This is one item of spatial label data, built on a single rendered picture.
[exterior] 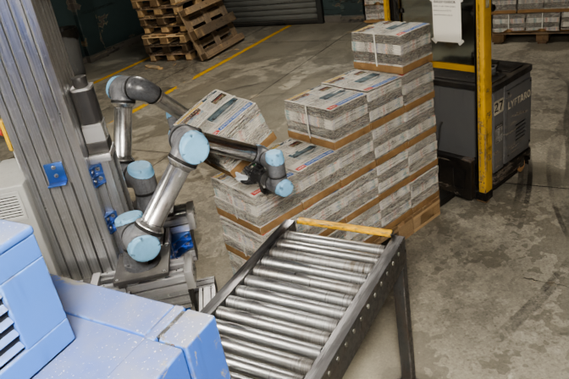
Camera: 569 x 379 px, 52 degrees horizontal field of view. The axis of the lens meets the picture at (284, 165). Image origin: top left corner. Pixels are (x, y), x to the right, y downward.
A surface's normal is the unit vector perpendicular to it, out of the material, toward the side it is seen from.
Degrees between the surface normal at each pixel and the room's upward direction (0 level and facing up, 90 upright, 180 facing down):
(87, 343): 0
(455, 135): 90
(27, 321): 90
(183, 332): 0
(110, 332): 0
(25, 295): 90
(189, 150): 84
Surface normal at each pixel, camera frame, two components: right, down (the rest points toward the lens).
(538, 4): -0.48, 0.43
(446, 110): -0.74, 0.39
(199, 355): 0.87, 0.08
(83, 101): 0.14, 0.40
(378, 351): -0.15, -0.90
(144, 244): 0.41, 0.42
